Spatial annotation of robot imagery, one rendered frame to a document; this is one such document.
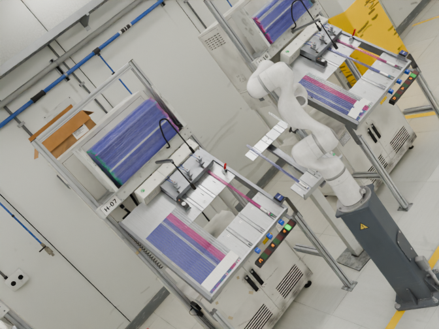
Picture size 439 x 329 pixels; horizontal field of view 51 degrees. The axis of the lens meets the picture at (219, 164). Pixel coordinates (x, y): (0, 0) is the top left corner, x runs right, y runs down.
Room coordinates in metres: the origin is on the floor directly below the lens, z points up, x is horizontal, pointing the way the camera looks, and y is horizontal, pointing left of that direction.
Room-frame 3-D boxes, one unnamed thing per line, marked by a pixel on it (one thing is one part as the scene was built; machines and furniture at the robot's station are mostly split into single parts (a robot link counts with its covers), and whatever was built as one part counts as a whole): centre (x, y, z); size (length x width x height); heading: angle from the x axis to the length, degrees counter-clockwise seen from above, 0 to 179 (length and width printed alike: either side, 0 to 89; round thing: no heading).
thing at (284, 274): (2.90, 0.41, 0.31); 0.70 x 0.65 x 0.62; 113
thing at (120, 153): (2.81, 0.31, 1.52); 0.51 x 0.13 x 0.27; 113
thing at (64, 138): (3.05, 0.53, 1.82); 0.68 x 0.30 x 0.20; 113
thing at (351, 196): (2.09, -0.42, 0.79); 0.19 x 0.19 x 0.18
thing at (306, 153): (2.10, -0.39, 1.00); 0.19 x 0.12 x 0.24; 72
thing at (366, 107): (3.30, -1.01, 0.65); 1.01 x 0.73 x 1.29; 23
